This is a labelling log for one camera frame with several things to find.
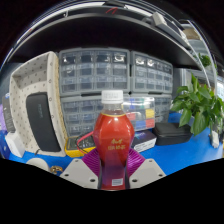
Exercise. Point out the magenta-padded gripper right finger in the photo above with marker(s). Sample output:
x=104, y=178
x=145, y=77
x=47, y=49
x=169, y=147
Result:
x=146, y=171

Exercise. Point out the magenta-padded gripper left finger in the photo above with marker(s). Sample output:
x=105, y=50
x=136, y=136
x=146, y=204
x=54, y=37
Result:
x=78, y=173

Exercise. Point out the red drink bottle white cap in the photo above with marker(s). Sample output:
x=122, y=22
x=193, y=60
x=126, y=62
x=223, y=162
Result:
x=113, y=140

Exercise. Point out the yellow multimeter with red leads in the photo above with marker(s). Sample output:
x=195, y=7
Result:
x=75, y=145

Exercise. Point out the dark printed flat box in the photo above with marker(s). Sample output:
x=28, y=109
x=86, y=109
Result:
x=144, y=140

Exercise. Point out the black zip case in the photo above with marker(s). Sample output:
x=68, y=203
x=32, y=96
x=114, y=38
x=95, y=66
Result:
x=171, y=133

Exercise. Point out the grey small-parts drawer cabinet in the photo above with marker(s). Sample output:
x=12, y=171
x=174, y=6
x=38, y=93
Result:
x=93, y=71
x=151, y=73
x=80, y=115
x=162, y=107

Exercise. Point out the clear organizer with colourful parts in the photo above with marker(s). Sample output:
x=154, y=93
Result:
x=141, y=113

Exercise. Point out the black rectangular pouch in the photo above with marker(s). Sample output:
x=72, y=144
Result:
x=43, y=121

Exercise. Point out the white plug adapter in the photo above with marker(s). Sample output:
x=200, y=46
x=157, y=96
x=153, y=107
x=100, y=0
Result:
x=215, y=139

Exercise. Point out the green potted plant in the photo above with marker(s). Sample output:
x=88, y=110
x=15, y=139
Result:
x=196, y=106

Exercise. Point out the dark grey carton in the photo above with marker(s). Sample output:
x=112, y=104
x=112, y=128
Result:
x=8, y=113

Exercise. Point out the white pegboard tray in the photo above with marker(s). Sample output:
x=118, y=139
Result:
x=33, y=75

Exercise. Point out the small green shelf plant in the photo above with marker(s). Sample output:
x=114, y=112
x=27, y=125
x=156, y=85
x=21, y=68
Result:
x=206, y=60

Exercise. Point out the black wall shelf unit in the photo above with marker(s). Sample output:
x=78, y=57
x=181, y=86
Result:
x=100, y=31

